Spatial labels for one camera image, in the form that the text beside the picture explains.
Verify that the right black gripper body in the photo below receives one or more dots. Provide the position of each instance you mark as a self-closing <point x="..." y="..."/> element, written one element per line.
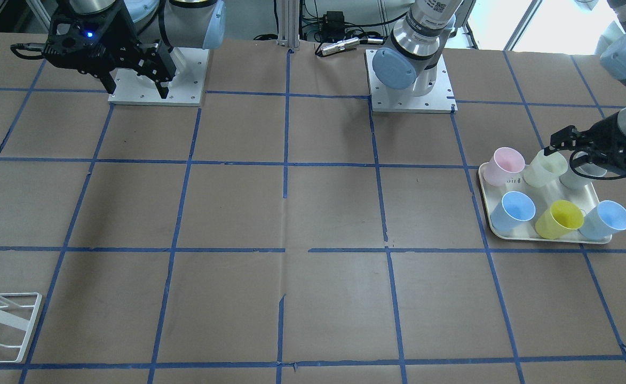
<point x="132" y="33"/>

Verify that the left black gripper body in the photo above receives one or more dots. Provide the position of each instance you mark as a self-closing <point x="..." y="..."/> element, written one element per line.
<point x="607" y="129"/>

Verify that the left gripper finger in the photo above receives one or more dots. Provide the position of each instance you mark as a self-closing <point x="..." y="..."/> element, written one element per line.
<point x="585" y="165"/>
<point x="568" y="138"/>

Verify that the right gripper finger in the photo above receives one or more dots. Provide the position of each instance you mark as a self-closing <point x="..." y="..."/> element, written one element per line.
<point x="153" y="61"/>
<point x="107" y="80"/>

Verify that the white plastic cup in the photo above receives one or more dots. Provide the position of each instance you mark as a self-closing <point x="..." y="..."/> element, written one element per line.
<point x="545" y="169"/>

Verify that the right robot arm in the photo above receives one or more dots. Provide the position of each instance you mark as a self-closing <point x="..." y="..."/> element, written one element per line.
<point x="191" y="29"/>

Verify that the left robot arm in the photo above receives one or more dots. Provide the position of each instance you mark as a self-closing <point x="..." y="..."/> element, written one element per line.
<point x="415" y="44"/>

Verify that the grey plastic cup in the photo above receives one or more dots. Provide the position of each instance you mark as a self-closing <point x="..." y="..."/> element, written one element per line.
<point x="572" y="181"/>

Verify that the yellow plastic cup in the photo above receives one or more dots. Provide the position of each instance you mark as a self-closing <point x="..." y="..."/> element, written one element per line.
<point x="560" y="218"/>

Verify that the blue cup at tray corner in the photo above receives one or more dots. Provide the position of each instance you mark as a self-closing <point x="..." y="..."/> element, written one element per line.
<point x="605" y="219"/>

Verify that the pink plastic cup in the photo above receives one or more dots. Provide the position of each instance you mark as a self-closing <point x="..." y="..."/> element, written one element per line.
<point x="505" y="164"/>

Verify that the blue cup beside yellow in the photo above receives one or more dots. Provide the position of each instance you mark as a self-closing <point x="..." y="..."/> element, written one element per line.
<point x="514" y="209"/>

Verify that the cream plastic tray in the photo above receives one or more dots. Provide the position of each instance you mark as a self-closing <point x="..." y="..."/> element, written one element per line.
<point x="586" y="199"/>

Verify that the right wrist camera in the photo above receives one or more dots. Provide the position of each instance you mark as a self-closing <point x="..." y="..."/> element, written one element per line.
<point x="75" y="32"/>

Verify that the aluminium frame post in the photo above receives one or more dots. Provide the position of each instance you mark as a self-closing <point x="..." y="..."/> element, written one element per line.
<point x="288" y="34"/>

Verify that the white wire cup rack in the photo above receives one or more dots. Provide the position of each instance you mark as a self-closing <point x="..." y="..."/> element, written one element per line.
<point x="19" y="313"/>

